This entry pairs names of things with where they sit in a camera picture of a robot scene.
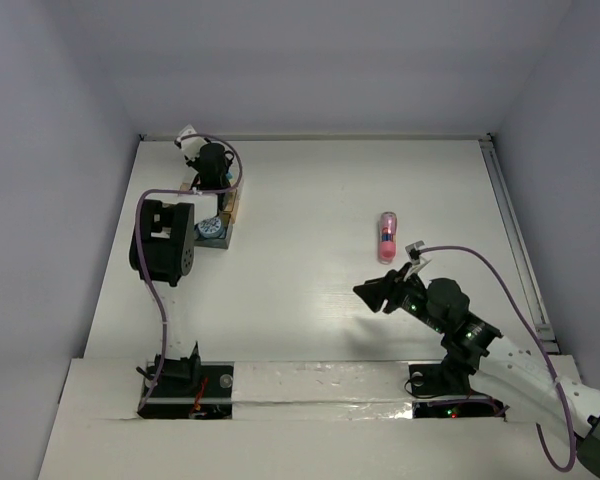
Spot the aluminium side rail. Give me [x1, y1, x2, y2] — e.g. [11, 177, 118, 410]
[479, 134, 561, 355]

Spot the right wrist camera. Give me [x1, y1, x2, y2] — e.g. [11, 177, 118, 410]
[405, 240, 430, 275]

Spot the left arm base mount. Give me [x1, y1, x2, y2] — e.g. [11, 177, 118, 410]
[138, 344, 234, 420]

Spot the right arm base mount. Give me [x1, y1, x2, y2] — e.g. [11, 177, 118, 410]
[404, 363, 507, 420]

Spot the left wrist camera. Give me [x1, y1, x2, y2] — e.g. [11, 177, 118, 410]
[174, 124, 206, 159]

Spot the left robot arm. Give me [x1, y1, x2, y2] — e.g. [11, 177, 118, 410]
[129, 134, 244, 382]

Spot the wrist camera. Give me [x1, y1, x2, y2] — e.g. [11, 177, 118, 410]
[405, 240, 430, 275]
[174, 124, 206, 159]

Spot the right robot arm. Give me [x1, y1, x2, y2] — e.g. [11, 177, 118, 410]
[353, 269, 600, 479]

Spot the amber plastic bin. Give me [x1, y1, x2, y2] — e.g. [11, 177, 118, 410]
[177, 183, 242, 224]

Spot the grey plastic bin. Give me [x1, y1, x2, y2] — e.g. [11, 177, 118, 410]
[194, 217, 233, 250]

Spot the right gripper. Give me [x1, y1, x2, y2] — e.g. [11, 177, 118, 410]
[352, 261, 447, 334]

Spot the pink clear tube case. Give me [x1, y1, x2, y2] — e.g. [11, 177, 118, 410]
[377, 212, 397, 264]

